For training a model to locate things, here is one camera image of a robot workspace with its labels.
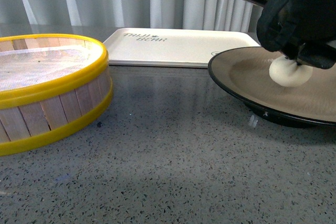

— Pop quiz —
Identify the white steamed bun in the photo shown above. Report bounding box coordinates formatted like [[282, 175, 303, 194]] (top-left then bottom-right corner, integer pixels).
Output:
[[269, 55, 313, 87]]

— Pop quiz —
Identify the white mesh steamer liner cloth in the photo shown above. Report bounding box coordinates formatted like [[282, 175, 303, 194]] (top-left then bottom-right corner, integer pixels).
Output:
[[1, 46, 100, 91]]

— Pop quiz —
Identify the grey pleated curtain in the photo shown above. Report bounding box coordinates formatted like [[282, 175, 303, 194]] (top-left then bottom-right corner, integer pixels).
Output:
[[1, 0, 261, 32]]

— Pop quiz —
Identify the white bear print tray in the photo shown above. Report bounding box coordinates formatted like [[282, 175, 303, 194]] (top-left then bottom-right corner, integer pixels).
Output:
[[104, 28, 258, 68]]

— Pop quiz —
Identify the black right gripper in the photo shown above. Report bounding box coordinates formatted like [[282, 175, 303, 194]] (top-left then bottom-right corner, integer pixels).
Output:
[[245, 0, 335, 69]]

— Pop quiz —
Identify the yellow rimmed wooden steamer basket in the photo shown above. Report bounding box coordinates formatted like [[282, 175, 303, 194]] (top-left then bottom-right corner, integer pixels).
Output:
[[1, 34, 113, 156]]

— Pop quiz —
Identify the beige plate with black rim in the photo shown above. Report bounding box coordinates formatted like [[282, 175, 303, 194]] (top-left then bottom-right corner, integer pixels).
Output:
[[208, 47, 335, 128]]

